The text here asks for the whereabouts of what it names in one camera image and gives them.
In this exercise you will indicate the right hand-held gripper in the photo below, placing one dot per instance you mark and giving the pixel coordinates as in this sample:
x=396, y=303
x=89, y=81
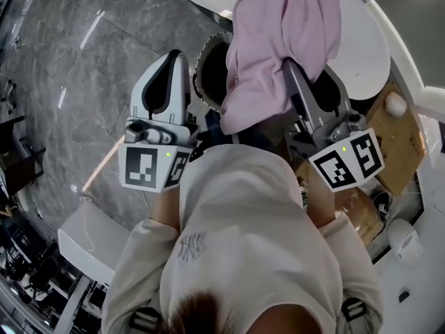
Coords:
x=340, y=158

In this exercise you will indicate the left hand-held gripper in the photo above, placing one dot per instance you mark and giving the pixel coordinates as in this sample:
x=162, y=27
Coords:
x=146, y=162

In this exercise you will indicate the white laundry basket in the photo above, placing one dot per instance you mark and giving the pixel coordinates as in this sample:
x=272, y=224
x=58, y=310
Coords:
x=212, y=71

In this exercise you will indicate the pink cloth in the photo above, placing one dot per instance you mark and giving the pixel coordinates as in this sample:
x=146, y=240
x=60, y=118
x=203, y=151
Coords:
x=271, y=47

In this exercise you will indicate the person's right forearm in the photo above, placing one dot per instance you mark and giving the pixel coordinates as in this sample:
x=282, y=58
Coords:
x=321, y=204

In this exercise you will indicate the person's left forearm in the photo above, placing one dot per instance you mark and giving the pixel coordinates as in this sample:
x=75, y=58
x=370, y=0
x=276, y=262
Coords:
x=165, y=207

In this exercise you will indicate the white bathtub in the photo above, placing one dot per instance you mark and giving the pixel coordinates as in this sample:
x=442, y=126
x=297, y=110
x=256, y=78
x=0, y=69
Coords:
x=365, y=47

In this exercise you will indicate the white fluffy ball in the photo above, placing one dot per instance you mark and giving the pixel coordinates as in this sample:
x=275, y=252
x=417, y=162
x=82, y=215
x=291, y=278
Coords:
x=395, y=103

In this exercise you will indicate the plain cardboard box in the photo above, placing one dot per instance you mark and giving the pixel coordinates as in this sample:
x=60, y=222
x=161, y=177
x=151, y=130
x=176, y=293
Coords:
x=400, y=151

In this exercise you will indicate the green label water bottle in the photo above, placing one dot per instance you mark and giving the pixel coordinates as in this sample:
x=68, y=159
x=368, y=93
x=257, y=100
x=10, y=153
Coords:
x=305, y=198

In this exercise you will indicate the taped cardboard box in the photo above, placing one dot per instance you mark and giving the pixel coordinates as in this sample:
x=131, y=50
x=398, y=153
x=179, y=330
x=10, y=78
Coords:
x=365, y=218

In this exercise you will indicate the black chair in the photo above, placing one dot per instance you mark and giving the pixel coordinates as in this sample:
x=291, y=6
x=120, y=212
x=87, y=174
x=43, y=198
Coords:
x=21, y=165

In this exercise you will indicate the white rectangular plinth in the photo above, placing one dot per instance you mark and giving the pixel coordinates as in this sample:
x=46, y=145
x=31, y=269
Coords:
x=90, y=235

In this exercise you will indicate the cream sweatshirt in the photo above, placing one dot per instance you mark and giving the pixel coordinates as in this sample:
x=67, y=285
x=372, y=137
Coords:
x=243, y=238

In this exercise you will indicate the small black block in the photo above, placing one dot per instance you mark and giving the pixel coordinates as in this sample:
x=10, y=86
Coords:
x=403, y=296

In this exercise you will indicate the black gripper camera mount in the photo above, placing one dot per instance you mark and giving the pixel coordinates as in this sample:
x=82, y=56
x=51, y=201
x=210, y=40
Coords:
x=200, y=151

